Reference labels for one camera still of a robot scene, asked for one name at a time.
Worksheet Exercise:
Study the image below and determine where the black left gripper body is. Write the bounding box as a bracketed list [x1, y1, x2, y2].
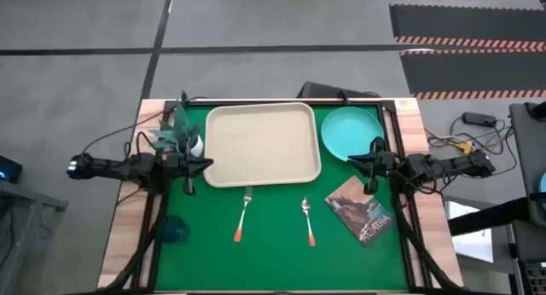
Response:
[165, 154, 196, 196]

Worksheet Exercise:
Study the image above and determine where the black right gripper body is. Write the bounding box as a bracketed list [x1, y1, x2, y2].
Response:
[364, 136, 400, 196]

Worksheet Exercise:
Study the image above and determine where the blue faceted cup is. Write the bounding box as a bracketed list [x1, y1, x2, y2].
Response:
[156, 213, 192, 245]

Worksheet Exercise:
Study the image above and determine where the metal fork orange handle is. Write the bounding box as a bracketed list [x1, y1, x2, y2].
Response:
[233, 185, 254, 244]

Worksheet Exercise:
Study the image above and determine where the teal plastic plate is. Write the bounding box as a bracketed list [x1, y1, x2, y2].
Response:
[320, 106, 386, 164]

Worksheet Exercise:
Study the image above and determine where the beige plastic tray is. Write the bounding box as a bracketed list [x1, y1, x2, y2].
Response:
[202, 101, 323, 189]

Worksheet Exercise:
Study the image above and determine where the snake plant in white pot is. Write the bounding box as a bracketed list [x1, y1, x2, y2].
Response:
[148, 101, 206, 159]

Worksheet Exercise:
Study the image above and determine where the Acadia picture book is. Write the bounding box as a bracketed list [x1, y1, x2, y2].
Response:
[323, 174, 396, 248]

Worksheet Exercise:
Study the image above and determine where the black flat box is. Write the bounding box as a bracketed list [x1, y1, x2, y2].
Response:
[296, 80, 381, 101]

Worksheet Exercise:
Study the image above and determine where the black power adapter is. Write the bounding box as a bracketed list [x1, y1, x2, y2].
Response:
[462, 111, 498, 128]

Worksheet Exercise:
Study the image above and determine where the black beam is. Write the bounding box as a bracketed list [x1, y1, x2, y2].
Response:
[446, 195, 534, 237]

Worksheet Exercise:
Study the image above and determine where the white paper sheet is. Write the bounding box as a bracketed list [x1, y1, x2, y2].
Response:
[443, 200, 496, 264]

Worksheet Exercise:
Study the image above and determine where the green table mat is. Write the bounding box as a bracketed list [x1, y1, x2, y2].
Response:
[154, 101, 410, 292]

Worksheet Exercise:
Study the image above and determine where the black hazard-striped floor mat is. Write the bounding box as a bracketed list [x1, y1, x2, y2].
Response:
[388, 3, 546, 53]
[399, 49, 546, 101]

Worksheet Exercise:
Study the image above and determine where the grey desk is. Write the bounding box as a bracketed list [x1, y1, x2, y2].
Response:
[0, 178, 69, 295]

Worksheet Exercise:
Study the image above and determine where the black device blue light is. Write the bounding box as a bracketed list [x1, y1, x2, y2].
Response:
[0, 154, 23, 185]

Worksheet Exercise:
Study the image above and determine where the black perforated crate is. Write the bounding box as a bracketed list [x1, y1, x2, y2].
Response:
[516, 260, 546, 295]

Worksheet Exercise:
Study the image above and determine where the black aluminium table frame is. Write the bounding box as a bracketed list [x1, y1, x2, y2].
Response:
[130, 96, 432, 295]

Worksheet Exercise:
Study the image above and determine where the metal spoon orange handle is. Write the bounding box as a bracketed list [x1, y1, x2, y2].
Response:
[300, 196, 317, 248]

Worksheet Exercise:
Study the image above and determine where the black cable sleeve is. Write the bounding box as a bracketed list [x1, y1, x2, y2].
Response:
[391, 190, 464, 294]
[100, 190, 170, 294]

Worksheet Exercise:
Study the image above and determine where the black floor cable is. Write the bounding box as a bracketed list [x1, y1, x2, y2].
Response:
[450, 115, 520, 179]

